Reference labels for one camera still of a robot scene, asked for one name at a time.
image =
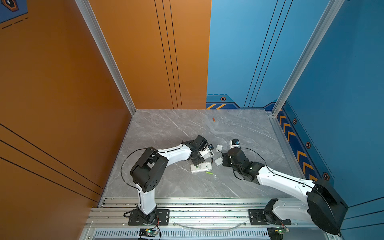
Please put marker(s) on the left aluminium corner post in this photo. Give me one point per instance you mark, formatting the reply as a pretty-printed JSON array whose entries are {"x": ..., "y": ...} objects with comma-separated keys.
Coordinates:
[{"x": 101, "y": 42}]

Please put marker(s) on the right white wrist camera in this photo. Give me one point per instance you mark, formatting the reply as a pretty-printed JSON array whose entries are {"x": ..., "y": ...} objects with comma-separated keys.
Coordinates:
[{"x": 235, "y": 143}]

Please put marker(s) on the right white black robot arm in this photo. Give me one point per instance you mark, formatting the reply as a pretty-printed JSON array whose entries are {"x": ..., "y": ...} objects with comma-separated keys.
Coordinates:
[{"x": 317, "y": 201}]

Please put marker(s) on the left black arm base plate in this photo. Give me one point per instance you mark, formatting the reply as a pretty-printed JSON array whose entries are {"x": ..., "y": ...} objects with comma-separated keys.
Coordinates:
[{"x": 162, "y": 216}]

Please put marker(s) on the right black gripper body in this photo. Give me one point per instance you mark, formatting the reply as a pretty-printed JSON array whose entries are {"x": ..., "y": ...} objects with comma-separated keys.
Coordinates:
[{"x": 226, "y": 160}]

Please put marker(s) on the right aluminium corner post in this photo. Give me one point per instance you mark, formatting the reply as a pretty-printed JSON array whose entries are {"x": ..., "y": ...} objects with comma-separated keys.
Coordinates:
[{"x": 318, "y": 34}]

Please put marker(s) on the left green circuit board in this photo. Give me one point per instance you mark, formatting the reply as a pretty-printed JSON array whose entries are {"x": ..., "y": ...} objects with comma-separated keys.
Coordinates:
[{"x": 149, "y": 234}]

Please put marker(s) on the aluminium corner post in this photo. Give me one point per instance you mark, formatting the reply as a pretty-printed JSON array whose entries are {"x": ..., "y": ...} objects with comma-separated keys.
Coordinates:
[
  {"x": 318, "y": 34},
  {"x": 101, "y": 42}
]

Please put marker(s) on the right small circuit board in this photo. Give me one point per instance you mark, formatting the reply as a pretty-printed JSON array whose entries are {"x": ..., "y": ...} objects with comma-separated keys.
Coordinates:
[{"x": 282, "y": 230}]

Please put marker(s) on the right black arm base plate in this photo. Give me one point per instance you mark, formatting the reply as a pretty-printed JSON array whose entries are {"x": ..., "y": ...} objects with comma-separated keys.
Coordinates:
[{"x": 256, "y": 216}]

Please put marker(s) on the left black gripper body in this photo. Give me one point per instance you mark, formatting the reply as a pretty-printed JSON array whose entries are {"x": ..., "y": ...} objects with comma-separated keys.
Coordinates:
[{"x": 198, "y": 159}]

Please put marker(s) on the aluminium front rail frame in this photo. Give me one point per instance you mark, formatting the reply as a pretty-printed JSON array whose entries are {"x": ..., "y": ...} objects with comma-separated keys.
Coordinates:
[{"x": 194, "y": 219}]

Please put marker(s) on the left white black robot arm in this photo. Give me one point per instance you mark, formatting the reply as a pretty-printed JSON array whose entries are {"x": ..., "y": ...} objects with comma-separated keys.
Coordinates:
[{"x": 150, "y": 167}]

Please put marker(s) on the white battery cover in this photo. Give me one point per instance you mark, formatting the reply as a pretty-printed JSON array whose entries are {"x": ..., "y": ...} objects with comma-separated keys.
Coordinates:
[
  {"x": 219, "y": 148},
  {"x": 218, "y": 161}
]

